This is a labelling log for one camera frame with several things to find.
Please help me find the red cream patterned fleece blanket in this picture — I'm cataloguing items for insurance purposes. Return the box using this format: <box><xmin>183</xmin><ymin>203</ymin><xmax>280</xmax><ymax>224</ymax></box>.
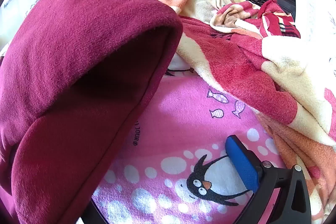
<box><xmin>159</xmin><ymin>0</ymin><xmax>335</xmax><ymax>223</ymax></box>

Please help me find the dark red fleece garment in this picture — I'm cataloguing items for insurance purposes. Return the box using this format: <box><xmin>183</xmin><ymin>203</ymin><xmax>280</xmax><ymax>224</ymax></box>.
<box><xmin>1</xmin><ymin>0</ymin><xmax>183</xmax><ymax>223</ymax></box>

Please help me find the pink penguin print blanket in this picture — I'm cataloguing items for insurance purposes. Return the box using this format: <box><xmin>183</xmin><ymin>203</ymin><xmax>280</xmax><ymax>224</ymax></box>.
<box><xmin>93</xmin><ymin>75</ymin><xmax>284</xmax><ymax>223</ymax></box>

